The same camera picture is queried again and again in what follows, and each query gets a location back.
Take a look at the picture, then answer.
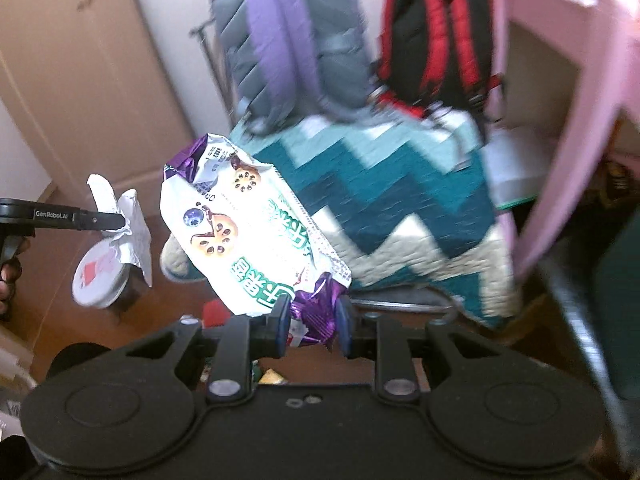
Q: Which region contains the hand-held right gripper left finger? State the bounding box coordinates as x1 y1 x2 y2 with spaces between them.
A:
125 294 294 404

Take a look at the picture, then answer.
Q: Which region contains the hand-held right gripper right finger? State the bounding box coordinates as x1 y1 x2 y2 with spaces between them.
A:
334 296 501 404

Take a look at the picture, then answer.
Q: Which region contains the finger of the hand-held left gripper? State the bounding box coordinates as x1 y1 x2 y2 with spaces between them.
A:
75 209 127 233

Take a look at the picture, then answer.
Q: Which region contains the white foil wrapper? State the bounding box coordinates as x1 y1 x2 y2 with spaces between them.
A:
87 173 154 289

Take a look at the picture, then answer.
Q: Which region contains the white round cup red label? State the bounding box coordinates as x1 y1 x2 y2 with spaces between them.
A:
71 238 132 309

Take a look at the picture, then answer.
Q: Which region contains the white purple snack packet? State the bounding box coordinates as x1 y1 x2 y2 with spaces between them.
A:
159 132 353 351

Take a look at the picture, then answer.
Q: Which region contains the person's left hand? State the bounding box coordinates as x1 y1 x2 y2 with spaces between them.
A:
0 254 24 322

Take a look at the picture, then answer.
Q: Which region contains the small red object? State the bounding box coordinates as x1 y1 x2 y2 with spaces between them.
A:
202 300 234 329

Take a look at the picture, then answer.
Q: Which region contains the wooden wardrobe door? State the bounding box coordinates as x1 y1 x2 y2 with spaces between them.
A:
0 0 197 202

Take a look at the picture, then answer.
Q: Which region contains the teal zigzag blanket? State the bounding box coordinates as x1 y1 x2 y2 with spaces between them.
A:
229 107 522 332

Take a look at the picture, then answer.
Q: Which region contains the white paper sheet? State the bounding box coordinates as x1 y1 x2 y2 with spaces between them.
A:
487 135 552 202

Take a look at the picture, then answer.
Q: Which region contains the black metal bar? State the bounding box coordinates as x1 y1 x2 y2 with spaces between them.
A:
544 254 622 427

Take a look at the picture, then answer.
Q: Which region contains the purple grey backpack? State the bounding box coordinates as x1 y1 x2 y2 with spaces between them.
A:
208 0 374 137

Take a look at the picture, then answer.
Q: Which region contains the black red backpack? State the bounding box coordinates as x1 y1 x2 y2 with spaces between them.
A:
372 0 504 122

